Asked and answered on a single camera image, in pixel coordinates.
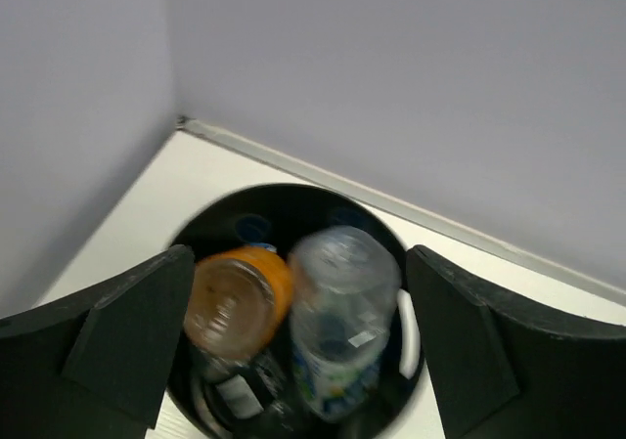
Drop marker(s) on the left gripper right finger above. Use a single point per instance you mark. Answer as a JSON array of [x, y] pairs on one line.
[[505, 366]]

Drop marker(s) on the clear bottle blue label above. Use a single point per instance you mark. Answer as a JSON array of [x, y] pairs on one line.
[[254, 230]]

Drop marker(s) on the clear bottle black label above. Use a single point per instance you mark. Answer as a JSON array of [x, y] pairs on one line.
[[241, 393]]

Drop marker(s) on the clear bottle white-green label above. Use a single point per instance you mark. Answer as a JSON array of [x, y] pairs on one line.
[[345, 287]]

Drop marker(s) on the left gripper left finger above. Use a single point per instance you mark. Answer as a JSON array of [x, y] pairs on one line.
[[95, 363]]

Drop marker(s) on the orange juice bottle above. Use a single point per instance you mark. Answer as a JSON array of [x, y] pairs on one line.
[[238, 300]]

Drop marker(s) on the black cylindrical bin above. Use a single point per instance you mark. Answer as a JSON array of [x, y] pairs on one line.
[[295, 211]]

